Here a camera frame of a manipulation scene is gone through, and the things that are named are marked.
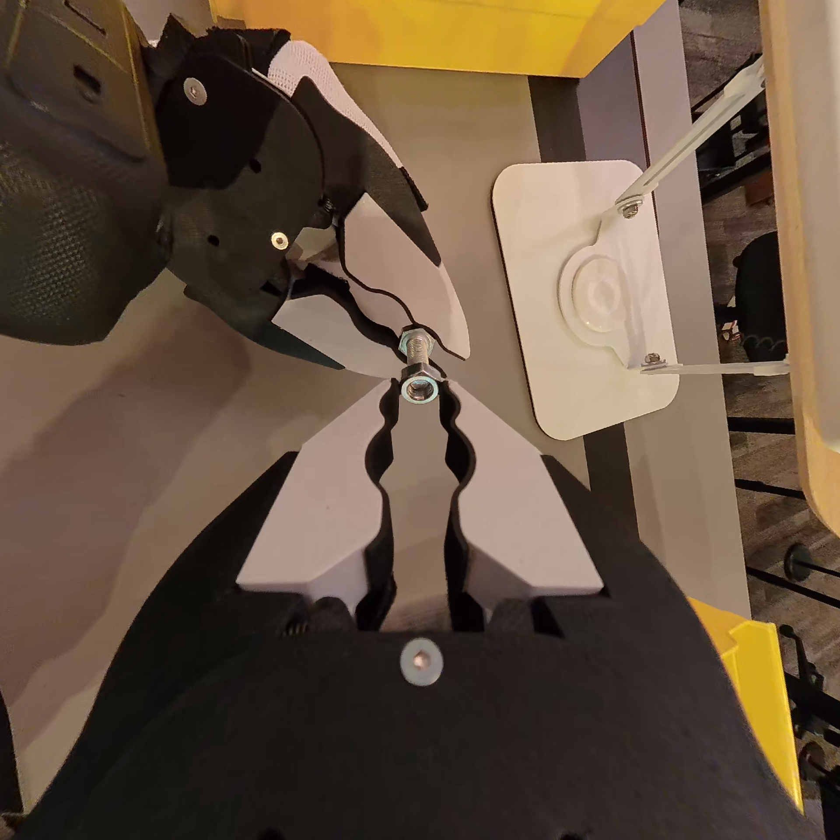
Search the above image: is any person's left hand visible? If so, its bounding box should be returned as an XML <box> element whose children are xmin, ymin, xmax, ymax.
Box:
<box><xmin>283</xmin><ymin>37</ymin><xmax>399</xmax><ymax>165</ymax></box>

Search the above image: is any wooden document stand white base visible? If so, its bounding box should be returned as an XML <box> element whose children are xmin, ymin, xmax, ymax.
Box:
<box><xmin>493</xmin><ymin>0</ymin><xmax>840</xmax><ymax>539</ymax></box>

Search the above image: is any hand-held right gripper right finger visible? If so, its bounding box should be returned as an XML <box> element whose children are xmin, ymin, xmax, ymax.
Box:
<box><xmin>437</xmin><ymin>378</ymin><xmax>606</xmax><ymax>631</ymax></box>

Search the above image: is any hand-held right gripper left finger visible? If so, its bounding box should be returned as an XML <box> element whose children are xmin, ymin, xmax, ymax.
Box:
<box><xmin>237</xmin><ymin>378</ymin><xmax>408</xmax><ymax>631</ymax></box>

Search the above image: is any silver hex nut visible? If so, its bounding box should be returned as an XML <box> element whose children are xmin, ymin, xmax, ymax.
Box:
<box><xmin>398</xmin><ymin>374</ymin><xmax>445</xmax><ymax>406</ymax></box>

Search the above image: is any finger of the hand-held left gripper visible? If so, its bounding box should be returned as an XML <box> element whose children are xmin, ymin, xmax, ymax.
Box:
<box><xmin>309</xmin><ymin>178</ymin><xmax>471</xmax><ymax>359</ymax></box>
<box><xmin>250</xmin><ymin>292</ymin><xmax>408</xmax><ymax>375</ymax></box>

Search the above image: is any silver hex bolt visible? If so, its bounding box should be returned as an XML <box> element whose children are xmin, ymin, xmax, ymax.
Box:
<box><xmin>394</xmin><ymin>326</ymin><xmax>441</xmax><ymax>376</ymax></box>

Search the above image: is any yellow plastic bin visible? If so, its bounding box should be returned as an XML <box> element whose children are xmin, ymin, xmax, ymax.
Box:
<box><xmin>689</xmin><ymin>598</ymin><xmax>804</xmax><ymax>815</ymax></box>
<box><xmin>210</xmin><ymin>0</ymin><xmax>666</xmax><ymax>77</ymax></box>

